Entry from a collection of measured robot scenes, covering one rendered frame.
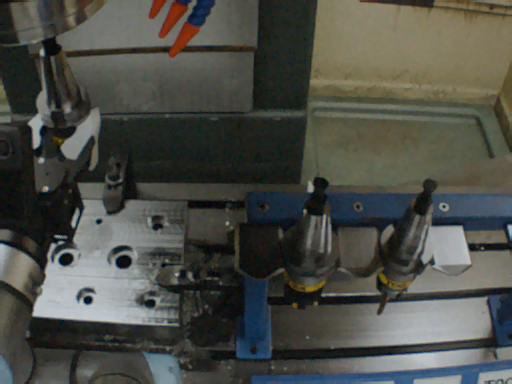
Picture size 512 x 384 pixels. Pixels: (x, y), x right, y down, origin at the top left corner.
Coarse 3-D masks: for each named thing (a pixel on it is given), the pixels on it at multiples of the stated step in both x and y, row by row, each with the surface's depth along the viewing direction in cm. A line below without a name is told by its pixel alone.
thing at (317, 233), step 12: (300, 216) 60; (312, 216) 58; (324, 216) 58; (300, 228) 60; (312, 228) 59; (324, 228) 59; (300, 240) 61; (312, 240) 60; (324, 240) 60; (300, 252) 62; (312, 252) 61; (324, 252) 62
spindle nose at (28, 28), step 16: (48, 0) 45; (64, 0) 46; (80, 0) 48; (96, 0) 50; (0, 16) 45; (16, 16) 45; (32, 16) 46; (48, 16) 47; (64, 16) 48; (80, 16) 49; (0, 32) 47; (16, 32) 47; (32, 32) 47; (48, 32) 48; (64, 32) 49
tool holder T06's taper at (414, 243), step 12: (432, 204) 59; (408, 216) 59; (420, 216) 58; (432, 216) 59; (396, 228) 62; (408, 228) 60; (420, 228) 59; (396, 240) 62; (408, 240) 61; (420, 240) 60; (396, 252) 63; (408, 252) 62; (420, 252) 62
